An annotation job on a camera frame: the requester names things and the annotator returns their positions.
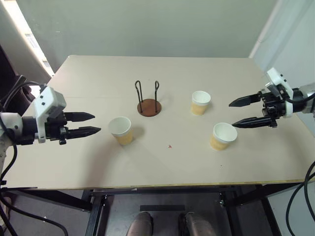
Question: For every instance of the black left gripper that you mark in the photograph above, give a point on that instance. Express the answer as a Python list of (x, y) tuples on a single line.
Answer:
[(54, 127)]

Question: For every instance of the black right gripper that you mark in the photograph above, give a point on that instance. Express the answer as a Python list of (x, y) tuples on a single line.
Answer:
[(273, 107)]

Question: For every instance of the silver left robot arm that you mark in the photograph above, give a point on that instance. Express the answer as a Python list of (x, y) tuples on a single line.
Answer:
[(11, 124)]

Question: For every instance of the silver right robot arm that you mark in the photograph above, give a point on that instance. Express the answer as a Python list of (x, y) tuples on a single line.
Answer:
[(306, 98)]

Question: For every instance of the yellow and white paper cup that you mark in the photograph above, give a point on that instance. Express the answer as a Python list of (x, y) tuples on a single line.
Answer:
[(121, 132), (222, 136), (200, 103)]

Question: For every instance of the dark rounded foot shape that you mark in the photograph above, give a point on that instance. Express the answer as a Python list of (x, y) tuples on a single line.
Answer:
[(140, 225), (197, 225)]

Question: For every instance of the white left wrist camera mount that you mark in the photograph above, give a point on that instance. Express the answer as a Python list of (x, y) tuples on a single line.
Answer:
[(48, 99)]

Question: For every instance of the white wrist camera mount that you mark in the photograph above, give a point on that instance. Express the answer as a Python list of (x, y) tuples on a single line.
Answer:
[(276, 78), (48, 99)]

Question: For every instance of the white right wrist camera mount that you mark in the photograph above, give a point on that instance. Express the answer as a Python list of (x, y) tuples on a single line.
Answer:
[(276, 78)]

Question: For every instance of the black metal table frame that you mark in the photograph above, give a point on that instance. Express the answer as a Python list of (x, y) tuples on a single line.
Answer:
[(81, 199)]

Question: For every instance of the white wall pipe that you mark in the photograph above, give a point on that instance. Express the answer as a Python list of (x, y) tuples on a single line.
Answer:
[(264, 27)]

